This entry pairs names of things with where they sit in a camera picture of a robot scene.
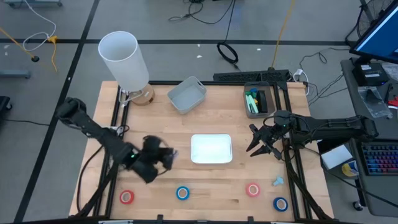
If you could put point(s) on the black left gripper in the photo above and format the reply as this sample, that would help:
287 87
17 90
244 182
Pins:
152 158

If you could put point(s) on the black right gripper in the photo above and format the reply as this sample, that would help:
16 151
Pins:
278 130

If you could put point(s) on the mint green stapler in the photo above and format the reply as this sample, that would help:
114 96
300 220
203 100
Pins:
251 105

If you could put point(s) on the black stapler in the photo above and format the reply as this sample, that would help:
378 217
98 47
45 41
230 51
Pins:
263 102

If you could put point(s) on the light blue tape roll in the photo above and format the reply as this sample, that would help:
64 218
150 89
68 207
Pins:
178 193

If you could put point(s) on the blue mini stapler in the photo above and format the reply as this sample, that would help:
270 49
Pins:
254 91

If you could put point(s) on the light grey plastic bin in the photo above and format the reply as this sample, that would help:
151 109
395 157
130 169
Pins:
186 96

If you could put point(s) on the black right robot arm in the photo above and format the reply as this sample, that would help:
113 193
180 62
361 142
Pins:
326 127

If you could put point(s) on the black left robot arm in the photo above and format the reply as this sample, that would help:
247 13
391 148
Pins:
99 137

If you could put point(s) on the pale blue staple remover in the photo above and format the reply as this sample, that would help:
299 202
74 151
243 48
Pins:
278 181

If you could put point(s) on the pink tape roll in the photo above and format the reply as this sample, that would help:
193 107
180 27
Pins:
247 190

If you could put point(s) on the red tape roll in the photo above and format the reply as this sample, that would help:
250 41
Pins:
122 197

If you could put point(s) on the dark blue tape roll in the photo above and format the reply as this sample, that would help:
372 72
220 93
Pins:
275 204

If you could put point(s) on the dark translucent plastic bin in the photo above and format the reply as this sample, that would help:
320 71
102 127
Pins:
271 99

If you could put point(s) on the white plastic bin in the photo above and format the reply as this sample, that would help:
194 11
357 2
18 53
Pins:
211 148

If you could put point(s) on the black perforated bar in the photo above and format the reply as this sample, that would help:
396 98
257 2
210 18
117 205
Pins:
248 76

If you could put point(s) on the white cardboard box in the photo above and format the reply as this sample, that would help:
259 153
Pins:
335 157

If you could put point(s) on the white power adapter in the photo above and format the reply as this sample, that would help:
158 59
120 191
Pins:
298 72

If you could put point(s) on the white shade wooden base lamp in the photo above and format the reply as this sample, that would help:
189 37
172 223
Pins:
123 61

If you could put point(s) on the clear plastic bag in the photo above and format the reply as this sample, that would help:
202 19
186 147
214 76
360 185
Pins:
373 99

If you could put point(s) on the backlit rainbow keyboard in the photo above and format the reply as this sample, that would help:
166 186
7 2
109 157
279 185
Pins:
381 158

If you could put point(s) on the grey computer desk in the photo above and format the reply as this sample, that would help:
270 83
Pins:
385 130

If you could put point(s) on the black mini computer box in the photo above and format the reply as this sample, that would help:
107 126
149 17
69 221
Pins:
370 74

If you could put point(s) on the red hand tool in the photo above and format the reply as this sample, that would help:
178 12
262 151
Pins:
394 102

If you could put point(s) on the black computer monitor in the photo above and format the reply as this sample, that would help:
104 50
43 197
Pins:
382 40

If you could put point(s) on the grey stand foot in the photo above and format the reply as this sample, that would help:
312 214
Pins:
14 74
31 3

